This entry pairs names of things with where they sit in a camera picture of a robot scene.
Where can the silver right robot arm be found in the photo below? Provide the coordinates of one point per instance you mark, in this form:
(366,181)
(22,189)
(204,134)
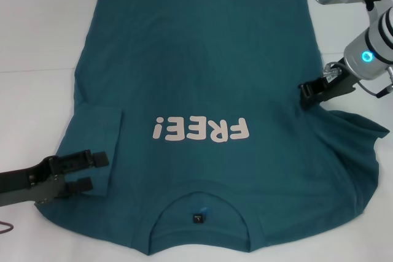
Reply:
(368,44)

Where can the teal shirt with FREE print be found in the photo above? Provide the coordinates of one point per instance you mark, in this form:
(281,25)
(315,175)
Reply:
(199,59)

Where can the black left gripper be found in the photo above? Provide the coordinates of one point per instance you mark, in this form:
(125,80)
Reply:
(33,185)

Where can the silver right camera mount bracket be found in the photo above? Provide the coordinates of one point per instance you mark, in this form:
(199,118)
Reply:
(373,5)

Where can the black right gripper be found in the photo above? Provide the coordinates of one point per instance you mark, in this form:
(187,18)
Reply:
(340,85)

